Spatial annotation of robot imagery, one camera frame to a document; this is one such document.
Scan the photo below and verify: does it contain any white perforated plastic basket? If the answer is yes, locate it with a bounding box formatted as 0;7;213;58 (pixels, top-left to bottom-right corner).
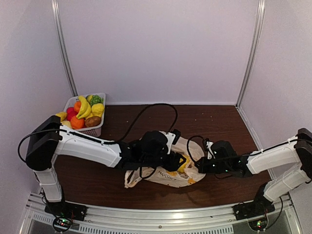
64;93;106;137

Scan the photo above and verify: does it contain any aluminium front rail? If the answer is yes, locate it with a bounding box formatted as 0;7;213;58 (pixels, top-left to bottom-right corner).
24;187;303;234

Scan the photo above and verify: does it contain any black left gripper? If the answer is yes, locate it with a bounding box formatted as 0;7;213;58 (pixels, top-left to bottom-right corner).
141;150;186;171

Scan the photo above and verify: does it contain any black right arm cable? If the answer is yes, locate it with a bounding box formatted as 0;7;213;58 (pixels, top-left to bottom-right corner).
186;135;312;229

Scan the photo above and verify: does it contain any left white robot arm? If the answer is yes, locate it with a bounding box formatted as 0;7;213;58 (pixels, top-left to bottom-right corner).
25;116;186;216

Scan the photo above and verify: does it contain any yellow green toy fruit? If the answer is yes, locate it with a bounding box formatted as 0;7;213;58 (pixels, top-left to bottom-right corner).
86;95;93;103

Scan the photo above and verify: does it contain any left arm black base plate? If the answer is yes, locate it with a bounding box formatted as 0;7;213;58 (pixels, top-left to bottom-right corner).
44;201;87;221

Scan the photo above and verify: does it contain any large yellow toy lemon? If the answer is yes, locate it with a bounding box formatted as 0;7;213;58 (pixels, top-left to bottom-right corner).
91;103;105;117

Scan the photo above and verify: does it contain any brown toy potato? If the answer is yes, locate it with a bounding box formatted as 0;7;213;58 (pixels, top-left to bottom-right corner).
85;116;101;127

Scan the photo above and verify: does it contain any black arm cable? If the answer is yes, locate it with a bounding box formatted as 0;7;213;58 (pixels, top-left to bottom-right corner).
17;103;178;181
186;135;312;229

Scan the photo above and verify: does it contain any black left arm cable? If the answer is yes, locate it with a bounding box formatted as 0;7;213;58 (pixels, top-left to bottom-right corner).
17;103;178;181

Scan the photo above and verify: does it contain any yellow toy mango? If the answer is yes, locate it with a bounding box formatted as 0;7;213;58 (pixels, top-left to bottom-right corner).
177;155;192;174

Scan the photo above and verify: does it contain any yellow toy banana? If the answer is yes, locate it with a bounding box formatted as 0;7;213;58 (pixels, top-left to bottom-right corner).
76;96;94;119

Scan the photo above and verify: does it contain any pale yellow toy fruit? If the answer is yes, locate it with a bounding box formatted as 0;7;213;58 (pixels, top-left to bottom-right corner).
61;120;72;129

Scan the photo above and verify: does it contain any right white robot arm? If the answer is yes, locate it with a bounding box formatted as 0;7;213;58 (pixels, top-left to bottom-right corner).
195;128;312;215

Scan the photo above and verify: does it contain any cream printed plastic bag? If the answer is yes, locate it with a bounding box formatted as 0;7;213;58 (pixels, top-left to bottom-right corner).
124;131;206;189

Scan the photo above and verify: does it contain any left round circuit board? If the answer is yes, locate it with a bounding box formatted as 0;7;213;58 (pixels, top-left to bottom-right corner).
52;217;73;232

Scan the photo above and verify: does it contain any red toy fruit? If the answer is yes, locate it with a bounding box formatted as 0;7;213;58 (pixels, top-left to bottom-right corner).
66;107;77;121

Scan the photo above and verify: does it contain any orange toy fruit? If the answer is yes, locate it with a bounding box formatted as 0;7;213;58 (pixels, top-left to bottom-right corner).
70;116;85;129

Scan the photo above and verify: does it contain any right aluminium frame post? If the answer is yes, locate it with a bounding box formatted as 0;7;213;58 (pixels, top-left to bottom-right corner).
235;0;265;109

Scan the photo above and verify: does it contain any yellow toy starfruit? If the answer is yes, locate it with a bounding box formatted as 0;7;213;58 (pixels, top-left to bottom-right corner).
55;112;67;122

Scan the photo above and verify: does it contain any round circuit board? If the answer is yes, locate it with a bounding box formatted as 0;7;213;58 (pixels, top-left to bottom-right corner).
52;217;73;232
248;217;268;232

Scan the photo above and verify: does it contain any green toy grape bunch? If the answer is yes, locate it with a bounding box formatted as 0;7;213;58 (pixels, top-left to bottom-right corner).
90;95;104;106

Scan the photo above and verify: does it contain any right round circuit board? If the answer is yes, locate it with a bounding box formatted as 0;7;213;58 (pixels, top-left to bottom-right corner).
248;217;268;232

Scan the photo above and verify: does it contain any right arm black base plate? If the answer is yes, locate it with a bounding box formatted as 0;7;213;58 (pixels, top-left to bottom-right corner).
233;201;275;220

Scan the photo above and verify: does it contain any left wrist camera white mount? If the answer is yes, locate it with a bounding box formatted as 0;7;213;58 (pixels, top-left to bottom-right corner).
160;129;181;154

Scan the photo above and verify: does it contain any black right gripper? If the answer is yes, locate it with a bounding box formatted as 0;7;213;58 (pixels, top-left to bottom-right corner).
195;157;230;174

